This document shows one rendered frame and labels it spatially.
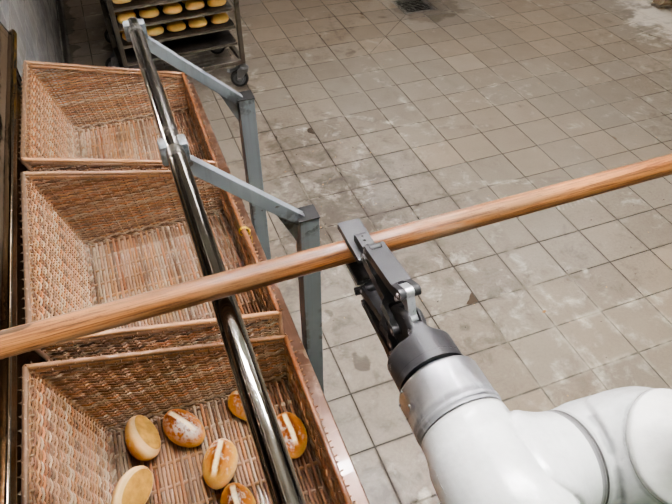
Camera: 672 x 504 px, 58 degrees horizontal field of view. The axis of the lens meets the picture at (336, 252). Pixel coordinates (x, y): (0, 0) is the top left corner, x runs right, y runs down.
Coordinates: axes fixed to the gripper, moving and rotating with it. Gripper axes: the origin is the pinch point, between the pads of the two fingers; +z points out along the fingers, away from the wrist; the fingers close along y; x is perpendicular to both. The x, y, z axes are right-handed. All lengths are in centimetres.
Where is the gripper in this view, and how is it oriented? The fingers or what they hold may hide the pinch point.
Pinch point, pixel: (358, 250)
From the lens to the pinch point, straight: 75.3
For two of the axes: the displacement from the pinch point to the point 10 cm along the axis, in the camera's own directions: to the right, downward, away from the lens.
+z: -3.6, -6.5, 6.7
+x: 9.3, -2.5, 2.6
